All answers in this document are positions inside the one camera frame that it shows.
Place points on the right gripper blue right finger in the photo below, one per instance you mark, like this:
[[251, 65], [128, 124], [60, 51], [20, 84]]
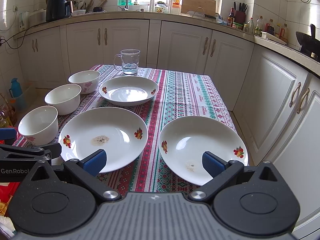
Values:
[[223, 173]]

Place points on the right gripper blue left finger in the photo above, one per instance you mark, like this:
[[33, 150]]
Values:
[[84, 172]]

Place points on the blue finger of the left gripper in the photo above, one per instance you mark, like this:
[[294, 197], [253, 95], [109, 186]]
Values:
[[8, 135]]

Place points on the white plate fruit decal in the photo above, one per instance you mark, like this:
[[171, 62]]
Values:
[[128, 90], [183, 141]]

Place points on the white plate with stain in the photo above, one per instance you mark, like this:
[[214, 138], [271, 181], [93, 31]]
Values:
[[121, 133]]

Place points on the white kitchen cabinets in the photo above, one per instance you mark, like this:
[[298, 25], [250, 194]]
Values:
[[271, 91]]

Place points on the blue thermos bottle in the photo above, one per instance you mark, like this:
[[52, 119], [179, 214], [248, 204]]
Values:
[[15, 89]]

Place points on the patterned red green tablecloth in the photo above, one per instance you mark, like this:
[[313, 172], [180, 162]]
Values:
[[180, 94]]

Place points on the white bowl pink flowers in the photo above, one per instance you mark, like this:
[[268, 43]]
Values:
[[88, 80]]

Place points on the clear glass mug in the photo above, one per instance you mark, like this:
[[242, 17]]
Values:
[[129, 61]]

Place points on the black air fryer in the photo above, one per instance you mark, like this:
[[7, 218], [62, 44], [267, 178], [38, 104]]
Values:
[[58, 9]]

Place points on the dark soy sauce bottle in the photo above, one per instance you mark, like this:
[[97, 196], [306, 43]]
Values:
[[231, 17]]

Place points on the black wok pan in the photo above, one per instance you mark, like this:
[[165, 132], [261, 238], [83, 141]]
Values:
[[309, 45]]

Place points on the knife block with knives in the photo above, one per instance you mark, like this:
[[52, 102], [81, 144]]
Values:
[[240, 12]]

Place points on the wooden cutting board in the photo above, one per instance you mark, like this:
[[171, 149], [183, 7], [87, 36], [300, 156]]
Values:
[[208, 6]]

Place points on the orange juice bottle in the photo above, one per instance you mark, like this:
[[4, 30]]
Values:
[[175, 7]]

